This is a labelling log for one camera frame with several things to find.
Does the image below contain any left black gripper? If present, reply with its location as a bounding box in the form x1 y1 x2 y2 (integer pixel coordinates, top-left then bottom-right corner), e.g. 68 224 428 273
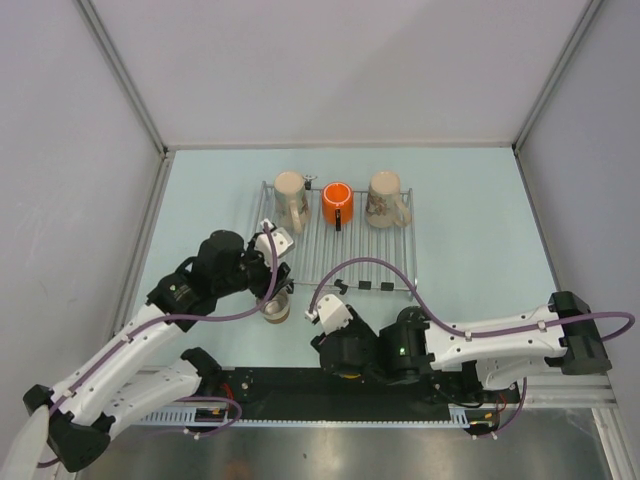
214 232 290 301

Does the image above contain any small steel cup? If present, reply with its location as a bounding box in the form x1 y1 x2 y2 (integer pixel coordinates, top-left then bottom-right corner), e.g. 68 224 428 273
260 289 291 324

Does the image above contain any metal wire dish rack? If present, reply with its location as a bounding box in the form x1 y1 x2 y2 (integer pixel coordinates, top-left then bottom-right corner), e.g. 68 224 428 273
285 187 418 293

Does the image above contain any beige mug coral print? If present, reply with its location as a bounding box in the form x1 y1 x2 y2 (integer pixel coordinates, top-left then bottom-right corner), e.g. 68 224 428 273
274 171 311 234

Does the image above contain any orange mug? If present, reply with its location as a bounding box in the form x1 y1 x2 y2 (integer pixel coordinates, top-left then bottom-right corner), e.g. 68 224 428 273
321 182 354 232

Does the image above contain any beige mug blue print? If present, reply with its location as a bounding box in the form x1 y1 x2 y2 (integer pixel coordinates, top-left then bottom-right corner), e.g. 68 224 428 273
365 171 412 229

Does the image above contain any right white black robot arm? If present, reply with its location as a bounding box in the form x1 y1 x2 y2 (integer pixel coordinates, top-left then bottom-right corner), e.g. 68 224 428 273
305 291 612 401

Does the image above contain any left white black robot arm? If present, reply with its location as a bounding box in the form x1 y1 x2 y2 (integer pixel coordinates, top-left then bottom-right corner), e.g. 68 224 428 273
23 220 294 472

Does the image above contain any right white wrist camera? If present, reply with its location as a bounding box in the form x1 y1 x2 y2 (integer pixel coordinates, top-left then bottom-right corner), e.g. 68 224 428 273
305 294 354 335

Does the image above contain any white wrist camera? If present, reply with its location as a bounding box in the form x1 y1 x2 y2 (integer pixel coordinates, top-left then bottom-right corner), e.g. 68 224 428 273
254 218 295 268
305 294 354 335

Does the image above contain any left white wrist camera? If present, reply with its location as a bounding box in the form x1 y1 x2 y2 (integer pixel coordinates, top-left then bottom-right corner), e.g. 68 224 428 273
254 218 295 268

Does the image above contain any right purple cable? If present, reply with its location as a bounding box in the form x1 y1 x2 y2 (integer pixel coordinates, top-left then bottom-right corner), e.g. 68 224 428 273
308 257 636 441

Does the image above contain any purple cable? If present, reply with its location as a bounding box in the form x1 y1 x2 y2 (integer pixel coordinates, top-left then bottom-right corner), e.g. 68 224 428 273
308 257 636 441
37 223 281 469

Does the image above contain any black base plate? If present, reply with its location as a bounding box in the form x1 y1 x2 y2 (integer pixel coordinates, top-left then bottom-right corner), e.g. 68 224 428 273
201 368 520 422

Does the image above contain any grey slotted cable duct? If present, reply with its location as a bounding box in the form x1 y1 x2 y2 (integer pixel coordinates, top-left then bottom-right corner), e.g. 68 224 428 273
134 404 474 429

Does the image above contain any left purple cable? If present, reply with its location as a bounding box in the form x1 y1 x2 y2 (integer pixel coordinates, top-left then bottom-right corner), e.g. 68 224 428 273
37 223 281 469

